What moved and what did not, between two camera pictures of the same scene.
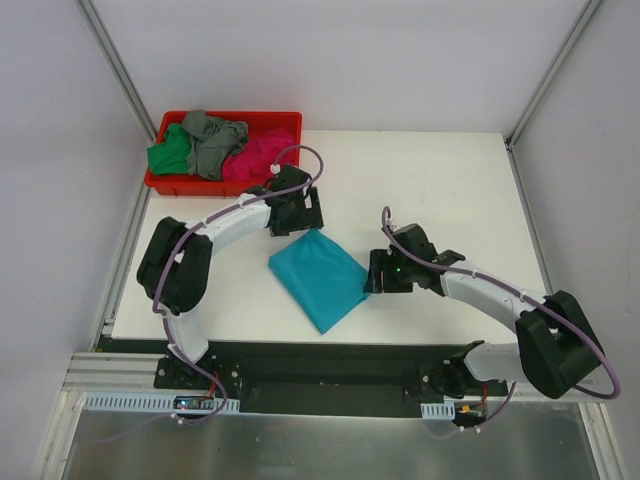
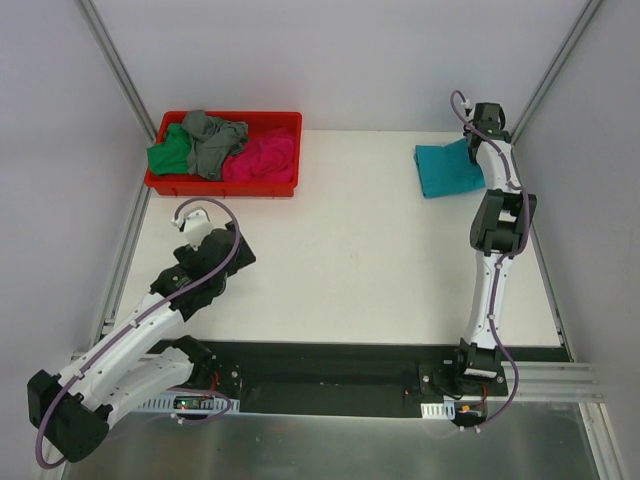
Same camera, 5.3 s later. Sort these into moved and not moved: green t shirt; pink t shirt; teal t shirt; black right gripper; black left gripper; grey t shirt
Moved: black right gripper; teal t shirt; black left gripper
Not moved: green t shirt; grey t shirt; pink t shirt
